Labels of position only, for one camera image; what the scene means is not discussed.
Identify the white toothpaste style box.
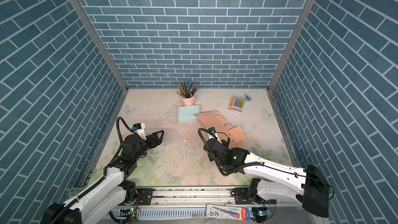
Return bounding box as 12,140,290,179
206,204,251,221

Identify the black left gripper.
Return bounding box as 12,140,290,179
132,130,164,163

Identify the pack of coloured markers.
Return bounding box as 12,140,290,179
228,95,245,114

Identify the left aluminium corner post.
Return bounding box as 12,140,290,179
68,0,128,93

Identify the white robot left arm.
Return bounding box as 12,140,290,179
40,117,164,224

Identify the pink metal pencil bucket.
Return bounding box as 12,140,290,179
181,96,195,106

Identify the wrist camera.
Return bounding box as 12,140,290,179
208,127,222,144
132,123,146,141

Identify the pink paper box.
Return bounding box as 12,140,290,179
195,111,247,148

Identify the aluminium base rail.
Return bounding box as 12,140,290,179
136,183,302,207

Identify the light blue paper box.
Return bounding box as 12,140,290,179
177,105,201,122

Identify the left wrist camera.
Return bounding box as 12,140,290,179
132,123,146,141

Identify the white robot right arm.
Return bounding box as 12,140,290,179
198,127,335,218

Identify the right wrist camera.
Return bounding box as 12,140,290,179
208,127,222,144

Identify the right aluminium corner post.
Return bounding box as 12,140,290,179
268,0,315,92

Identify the aluminium corner post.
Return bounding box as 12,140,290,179
68,0,128,93
268,0,315,92

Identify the bundle of coloured pencils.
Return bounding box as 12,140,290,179
177,82,198,99

